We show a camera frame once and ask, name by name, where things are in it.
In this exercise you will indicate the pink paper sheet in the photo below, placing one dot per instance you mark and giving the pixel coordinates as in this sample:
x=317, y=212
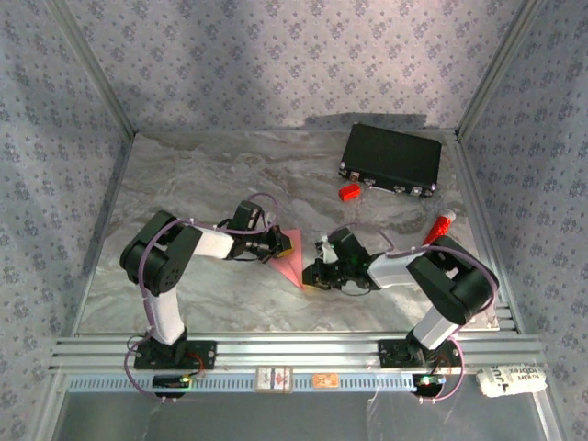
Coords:
x=294, y=266

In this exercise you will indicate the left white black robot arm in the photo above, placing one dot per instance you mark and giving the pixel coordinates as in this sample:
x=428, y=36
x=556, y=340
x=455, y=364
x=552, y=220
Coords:
x=213, y=243

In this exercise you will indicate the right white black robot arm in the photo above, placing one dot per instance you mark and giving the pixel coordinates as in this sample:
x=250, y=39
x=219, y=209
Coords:
x=390, y=273

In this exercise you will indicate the small red block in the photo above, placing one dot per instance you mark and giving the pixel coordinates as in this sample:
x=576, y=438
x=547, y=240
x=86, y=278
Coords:
x=349, y=192

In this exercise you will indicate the red glitter tube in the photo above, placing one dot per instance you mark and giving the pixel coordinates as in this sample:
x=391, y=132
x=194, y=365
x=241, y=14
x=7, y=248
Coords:
x=438, y=225

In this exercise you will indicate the small orange label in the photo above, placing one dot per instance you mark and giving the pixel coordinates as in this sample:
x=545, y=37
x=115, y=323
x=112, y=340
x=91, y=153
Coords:
x=325, y=380

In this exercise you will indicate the white red label card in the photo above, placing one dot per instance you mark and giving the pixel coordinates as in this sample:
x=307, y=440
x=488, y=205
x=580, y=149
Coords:
x=274, y=380

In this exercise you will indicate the black hard case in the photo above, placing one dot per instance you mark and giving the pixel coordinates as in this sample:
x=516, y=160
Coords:
x=390, y=156

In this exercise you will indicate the white printed paper roll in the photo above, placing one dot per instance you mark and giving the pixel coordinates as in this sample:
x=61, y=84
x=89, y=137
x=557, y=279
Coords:
x=512, y=380

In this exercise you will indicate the aluminium mounting rail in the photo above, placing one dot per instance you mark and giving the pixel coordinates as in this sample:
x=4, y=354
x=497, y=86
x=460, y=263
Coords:
x=298, y=351

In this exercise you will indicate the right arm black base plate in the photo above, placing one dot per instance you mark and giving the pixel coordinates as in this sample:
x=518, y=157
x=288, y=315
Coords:
x=390, y=353

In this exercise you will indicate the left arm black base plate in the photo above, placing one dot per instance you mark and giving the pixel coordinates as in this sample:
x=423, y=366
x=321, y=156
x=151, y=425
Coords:
x=206, y=356

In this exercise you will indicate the aluminium side frame bar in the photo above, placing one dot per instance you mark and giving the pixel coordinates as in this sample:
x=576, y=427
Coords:
x=482, y=220
x=107, y=220

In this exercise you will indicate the aluminium frame post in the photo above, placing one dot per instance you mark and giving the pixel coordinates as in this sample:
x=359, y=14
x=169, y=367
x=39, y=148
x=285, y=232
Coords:
x=94, y=69
x=498, y=69

